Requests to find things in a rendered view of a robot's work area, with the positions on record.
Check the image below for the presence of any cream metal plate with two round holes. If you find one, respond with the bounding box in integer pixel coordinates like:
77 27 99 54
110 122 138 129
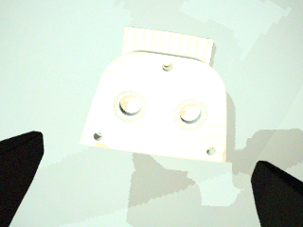
80 49 227 163

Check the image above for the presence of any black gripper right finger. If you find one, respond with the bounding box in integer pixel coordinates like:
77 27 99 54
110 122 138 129
250 160 303 227

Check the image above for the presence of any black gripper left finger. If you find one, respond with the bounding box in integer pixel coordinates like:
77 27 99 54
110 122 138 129
0 131 45 227

